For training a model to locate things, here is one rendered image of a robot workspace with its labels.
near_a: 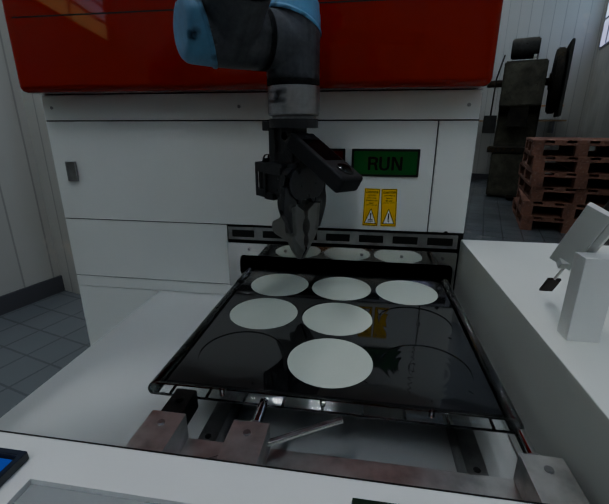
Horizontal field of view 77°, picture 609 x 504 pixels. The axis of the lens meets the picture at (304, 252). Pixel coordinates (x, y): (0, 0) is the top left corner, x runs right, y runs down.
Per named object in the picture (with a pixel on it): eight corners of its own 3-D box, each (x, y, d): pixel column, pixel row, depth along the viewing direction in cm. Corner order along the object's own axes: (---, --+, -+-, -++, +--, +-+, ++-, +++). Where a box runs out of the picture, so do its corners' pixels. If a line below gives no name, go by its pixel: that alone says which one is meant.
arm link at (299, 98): (330, 86, 55) (289, 82, 49) (330, 120, 56) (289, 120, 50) (294, 90, 60) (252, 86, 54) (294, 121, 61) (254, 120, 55)
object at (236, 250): (232, 283, 81) (229, 239, 78) (449, 296, 74) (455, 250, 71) (229, 286, 79) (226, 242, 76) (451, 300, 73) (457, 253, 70)
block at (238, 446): (235, 443, 36) (233, 417, 35) (270, 447, 35) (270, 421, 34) (200, 527, 28) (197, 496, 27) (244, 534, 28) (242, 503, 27)
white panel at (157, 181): (85, 280, 89) (50, 95, 77) (451, 304, 77) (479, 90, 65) (76, 286, 86) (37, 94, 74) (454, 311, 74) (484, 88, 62)
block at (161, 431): (156, 433, 37) (152, 407, 36) (189, 437, 37) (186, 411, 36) (102, 511, 29) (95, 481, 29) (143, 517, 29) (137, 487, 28)
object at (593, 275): (536, 313, 42) (561, 193, 38) (574, 315, 42) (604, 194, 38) (562, 342, 37) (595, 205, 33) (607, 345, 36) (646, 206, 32)
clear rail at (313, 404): (152, 388, 42) (151, 377, 42) (519, 427, 36) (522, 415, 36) (145, 396, 41) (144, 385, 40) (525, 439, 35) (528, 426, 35)
